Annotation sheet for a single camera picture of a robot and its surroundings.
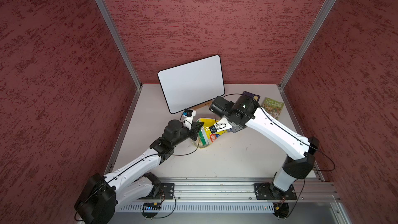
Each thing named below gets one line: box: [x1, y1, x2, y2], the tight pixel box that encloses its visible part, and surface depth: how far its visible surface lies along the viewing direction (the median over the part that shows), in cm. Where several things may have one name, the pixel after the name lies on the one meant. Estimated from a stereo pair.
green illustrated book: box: [261, 97, 284, 121], surface depth 106 cm
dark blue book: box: [242, 90, 261, 103], surface depth 116 cm
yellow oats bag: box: [196, 117, 230, 145], surface depth 78 cm
